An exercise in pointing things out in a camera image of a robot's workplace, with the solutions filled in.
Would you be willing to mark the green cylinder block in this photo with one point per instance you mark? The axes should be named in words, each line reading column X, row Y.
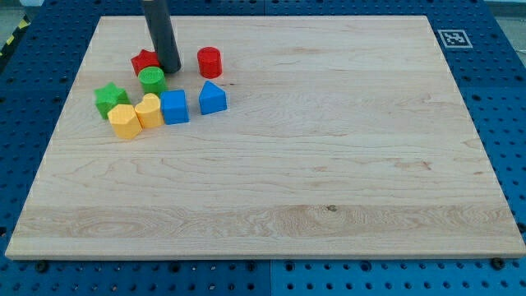
column 152, row 80

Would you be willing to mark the red star block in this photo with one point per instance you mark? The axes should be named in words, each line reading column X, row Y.
column 144, row 59

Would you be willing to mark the green star block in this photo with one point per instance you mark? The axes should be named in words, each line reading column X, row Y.
column 109, row 96

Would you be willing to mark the blue triangle block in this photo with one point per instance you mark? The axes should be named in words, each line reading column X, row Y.
column 212, row 98

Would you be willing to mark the light wooden board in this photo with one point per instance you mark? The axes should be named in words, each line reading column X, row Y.
column 345, row 137

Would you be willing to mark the blue cube block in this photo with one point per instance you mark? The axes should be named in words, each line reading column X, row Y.
column 174, row 107

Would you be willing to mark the red cylinder block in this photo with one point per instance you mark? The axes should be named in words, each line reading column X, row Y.
column 209, row 62

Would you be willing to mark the yellow heart block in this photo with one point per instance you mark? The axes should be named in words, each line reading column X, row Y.
column 149, row 112

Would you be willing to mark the yellow hexagon block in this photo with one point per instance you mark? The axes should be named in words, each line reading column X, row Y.
column 124, row 121

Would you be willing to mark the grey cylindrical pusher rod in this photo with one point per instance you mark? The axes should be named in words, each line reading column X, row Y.
column 159, row 23

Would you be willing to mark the white fiducial marker tag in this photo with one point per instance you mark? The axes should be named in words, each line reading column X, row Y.
column 455, row 39

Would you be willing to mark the black bolt front left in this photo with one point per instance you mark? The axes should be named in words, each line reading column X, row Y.
column 41, row 266

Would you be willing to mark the black bolt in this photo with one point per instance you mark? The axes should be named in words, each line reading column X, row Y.
column 497, row 263
column 41, row 266

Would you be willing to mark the black bolt front right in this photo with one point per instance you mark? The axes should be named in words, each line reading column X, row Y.
column 497, row 263

